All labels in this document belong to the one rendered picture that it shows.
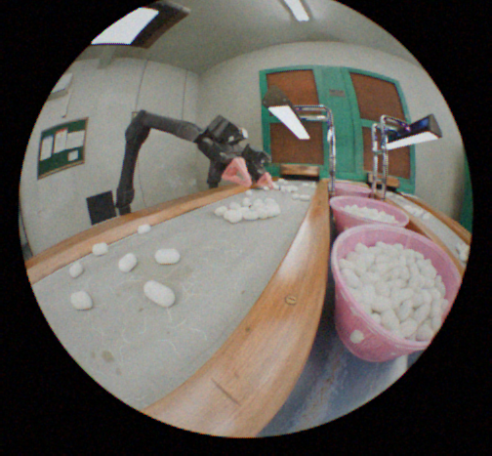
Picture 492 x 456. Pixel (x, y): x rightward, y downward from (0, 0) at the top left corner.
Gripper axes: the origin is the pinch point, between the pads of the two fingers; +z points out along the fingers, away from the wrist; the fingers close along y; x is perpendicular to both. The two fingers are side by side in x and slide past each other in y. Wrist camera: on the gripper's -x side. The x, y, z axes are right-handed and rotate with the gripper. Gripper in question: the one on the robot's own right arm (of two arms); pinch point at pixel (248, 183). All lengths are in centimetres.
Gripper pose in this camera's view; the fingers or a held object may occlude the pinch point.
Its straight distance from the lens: 41.3
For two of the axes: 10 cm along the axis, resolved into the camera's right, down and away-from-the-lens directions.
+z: 6.8, 7.1, -1.7
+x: -5.5, 6.5, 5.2
